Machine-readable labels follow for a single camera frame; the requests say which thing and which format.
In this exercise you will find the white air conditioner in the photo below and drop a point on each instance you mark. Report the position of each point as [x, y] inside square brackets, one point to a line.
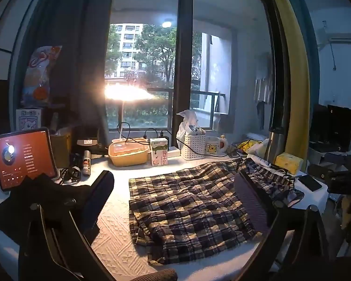
[345, 37]

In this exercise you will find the dark curtain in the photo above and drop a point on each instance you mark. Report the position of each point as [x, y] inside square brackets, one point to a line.
[76, 49]

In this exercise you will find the yellow padded pole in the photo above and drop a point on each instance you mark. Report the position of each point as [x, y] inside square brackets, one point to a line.
[298, 79]

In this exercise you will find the white desk lamp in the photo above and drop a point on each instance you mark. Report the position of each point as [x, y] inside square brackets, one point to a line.
[125, 93]

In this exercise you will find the white tube of cream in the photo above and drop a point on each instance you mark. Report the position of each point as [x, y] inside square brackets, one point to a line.
[260, 160]

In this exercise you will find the tablet with red screen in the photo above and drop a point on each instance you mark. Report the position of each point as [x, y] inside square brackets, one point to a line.
[20, 158]

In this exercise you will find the black monitor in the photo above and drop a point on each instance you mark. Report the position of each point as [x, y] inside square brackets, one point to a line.
[336, 128]

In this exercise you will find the black charger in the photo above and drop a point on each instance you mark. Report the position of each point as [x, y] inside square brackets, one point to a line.
[163, 134]

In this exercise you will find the olive storage container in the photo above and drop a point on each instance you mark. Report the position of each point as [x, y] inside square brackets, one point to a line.
[60, 152]

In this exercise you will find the black phone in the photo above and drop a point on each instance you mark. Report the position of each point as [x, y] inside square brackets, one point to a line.
[310, 183]

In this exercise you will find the colourful snack bag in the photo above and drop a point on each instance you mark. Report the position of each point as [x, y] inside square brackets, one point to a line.
[39, 76]

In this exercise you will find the steel tumbler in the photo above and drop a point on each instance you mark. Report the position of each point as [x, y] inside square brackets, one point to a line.
[273, 149]

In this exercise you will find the balcony railing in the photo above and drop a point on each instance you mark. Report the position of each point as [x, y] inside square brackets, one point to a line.
[210, 93]

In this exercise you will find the small spray can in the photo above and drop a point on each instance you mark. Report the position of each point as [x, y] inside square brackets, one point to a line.
[86, 164]

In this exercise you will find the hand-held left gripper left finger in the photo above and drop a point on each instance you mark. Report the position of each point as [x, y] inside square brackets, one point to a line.
[97, 194]

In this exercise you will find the white cartoon box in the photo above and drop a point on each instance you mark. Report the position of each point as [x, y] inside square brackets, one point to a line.
[27, 121]

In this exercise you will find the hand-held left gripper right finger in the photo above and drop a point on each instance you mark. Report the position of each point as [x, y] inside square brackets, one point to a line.
[250, 200]

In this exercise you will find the black desktop device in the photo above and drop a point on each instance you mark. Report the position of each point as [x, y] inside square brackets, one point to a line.
[89, 143]

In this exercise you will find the plaid flannel shirt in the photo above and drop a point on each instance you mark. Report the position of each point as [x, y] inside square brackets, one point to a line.
[187, 210]

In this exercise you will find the hanging clothes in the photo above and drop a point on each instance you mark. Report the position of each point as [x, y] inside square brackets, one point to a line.
[263, 87]

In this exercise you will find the white plastic basket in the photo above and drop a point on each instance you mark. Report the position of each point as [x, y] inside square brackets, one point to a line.
[193, 147]

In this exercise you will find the white cartoon mug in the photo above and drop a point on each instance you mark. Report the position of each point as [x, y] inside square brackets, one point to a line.
[213, 147]

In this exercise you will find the yellow food container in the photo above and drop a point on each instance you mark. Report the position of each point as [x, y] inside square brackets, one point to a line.
[128, 156]

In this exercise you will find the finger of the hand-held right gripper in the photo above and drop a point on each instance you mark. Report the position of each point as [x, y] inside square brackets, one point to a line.
[318, 172]

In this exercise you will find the yellow and white plastic bag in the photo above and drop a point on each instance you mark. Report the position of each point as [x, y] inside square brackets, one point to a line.
[250, 146]

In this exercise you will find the yellow tissue pack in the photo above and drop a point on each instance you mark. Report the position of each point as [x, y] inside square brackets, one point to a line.
[288, 162]

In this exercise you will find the green and white milk carton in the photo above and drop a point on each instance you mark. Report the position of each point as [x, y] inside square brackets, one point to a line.
[159, 155]

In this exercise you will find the white power strip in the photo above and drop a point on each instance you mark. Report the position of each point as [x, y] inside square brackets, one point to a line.
[174, 152]

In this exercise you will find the dark window frame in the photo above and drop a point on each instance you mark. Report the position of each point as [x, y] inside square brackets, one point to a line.
[182, 64]

